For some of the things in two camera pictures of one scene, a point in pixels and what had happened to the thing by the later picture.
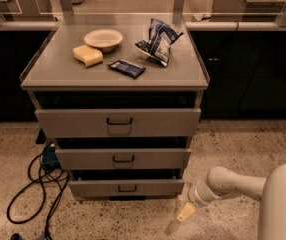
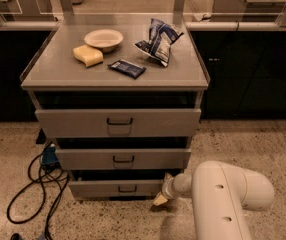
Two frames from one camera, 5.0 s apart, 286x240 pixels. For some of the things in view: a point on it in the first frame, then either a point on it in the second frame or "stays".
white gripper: (194, 194) -> (169, 187)
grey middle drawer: (122, 159) stays
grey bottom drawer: (129, 187) stays
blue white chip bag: (158, 45) stays
